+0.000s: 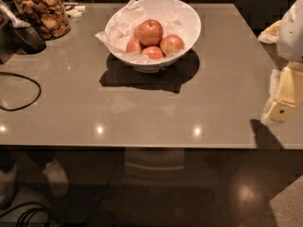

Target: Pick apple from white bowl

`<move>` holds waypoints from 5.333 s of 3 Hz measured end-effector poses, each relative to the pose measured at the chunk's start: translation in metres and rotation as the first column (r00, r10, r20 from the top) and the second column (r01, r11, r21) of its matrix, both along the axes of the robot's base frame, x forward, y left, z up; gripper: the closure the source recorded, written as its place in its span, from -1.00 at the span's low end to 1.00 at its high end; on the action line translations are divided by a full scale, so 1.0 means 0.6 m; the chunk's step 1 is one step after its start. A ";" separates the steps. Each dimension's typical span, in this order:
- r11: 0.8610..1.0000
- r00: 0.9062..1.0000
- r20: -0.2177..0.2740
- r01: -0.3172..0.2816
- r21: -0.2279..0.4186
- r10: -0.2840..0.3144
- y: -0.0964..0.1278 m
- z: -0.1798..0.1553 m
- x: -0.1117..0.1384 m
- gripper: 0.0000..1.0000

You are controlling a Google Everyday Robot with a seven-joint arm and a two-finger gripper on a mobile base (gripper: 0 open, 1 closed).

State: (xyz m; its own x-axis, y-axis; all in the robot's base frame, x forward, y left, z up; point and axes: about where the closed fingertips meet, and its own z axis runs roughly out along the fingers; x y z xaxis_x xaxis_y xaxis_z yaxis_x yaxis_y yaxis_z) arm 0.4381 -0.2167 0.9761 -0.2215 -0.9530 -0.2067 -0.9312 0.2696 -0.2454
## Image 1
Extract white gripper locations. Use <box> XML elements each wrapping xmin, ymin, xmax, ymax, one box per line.
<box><xmin>261</xmin><ymin>0</ymin><xmax>303</xmax><ymax>125</ymax></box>

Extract white ceramic bowl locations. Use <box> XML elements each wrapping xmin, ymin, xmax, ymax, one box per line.
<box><xmin>96</xmin><ymin>0</ymin><xmax>202</xmax><ymax>73</ymax></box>

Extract hidden back red apple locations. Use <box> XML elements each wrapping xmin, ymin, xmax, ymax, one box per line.
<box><xmin>134</xmin><ymin>25</ymin><xmax>140</xmax><ymax>38</ymax></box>

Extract yellow cloth at table edge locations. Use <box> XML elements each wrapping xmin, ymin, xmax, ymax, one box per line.
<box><xmin>258</xmin><ymin>20</ymin><xmax>280</xmax><ymax>44</ymax></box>

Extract white crumpled paper liner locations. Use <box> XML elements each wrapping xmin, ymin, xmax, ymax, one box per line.
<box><xmin>96</xmin><ymin>0</ymin><xmax>197</xmax><ymax>68</ymax></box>

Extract small white items on table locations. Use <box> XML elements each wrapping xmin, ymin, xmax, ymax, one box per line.
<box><xmin>64</xmin><ymin>4</ymin><xmax>85</xmax><ymax>18</ymax></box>

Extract right white shoe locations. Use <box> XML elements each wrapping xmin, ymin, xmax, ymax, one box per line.
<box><xmin>43</xmin><ymin>159</ymin><xmax>69</xmax><ymax>198</ymax></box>

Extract white shoe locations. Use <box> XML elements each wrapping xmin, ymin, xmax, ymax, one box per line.
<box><xmin>0</xmin><ymin>166</ymin><xmax>17</xmax><ymax>208</ymax></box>
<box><xmin>43</xmin><ymin>159</ymin><xmax>69</xmax><ymax>198</ymax></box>

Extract glass jar of dried chips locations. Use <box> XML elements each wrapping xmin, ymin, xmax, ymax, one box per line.
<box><xmin>13</xmin><ymin>0</ymin><xmax>70</xmax><ymax>40</ymax></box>

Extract black round appliance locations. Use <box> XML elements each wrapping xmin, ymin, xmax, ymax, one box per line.
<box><xmin>13</xmin><ymin>26</ymin><xmax>46</xmax><ymax>54</ymax></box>

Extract white plastic scoop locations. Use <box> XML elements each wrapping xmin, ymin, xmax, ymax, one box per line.
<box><xmin>0</xmin><ymin>0</ymin><xmax>30</xmax><ymax>28</ymax></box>

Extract left white shoe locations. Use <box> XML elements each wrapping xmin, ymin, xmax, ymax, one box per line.
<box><xmin>0</xmin><ymin>166</ymin><xmax>17</xmax><ymax>208</ymax></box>

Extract black cable on table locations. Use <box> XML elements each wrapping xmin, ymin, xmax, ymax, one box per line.
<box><xmin>0</xmin><ymin>71</ymin><xmax>43</xmax><ymax>113</ymax></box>

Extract black cables on floor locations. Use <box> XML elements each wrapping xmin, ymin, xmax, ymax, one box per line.
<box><xmin>0</xmin><ymin>201</ymin><xmax>55</xmax><ymax>227</ymax></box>

